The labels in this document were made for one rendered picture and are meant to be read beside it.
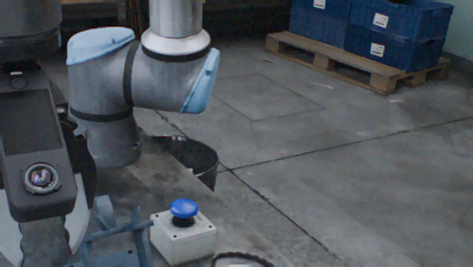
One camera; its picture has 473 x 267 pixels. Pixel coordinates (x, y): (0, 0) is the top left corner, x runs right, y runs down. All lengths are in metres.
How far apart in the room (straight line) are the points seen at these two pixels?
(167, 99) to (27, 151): 0.58
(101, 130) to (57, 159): 0.62
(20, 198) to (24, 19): 0.12
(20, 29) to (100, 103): 0.60
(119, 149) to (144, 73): 0.16
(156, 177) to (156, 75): 0.18
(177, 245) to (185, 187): 0.23
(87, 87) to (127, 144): 0.13
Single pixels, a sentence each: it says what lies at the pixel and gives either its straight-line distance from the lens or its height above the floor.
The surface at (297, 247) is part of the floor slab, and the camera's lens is 2.29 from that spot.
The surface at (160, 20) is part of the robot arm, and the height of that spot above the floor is 1.07.
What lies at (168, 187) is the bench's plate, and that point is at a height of 0.80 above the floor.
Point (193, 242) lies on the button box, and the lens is 0.79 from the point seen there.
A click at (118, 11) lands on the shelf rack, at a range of 4.18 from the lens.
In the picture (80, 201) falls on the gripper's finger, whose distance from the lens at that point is 0.50.
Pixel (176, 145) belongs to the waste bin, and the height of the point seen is 0.39.
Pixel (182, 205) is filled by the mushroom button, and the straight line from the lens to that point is 0.79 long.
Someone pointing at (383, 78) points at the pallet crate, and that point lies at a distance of 4.12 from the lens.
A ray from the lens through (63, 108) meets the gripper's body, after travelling 0.46.
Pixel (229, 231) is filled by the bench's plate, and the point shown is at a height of 0.80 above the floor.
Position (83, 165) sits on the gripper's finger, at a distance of 0.48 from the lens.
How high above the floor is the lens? 1.28
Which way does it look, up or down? 28 degrees down
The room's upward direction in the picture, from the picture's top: 4 degrees clockwise
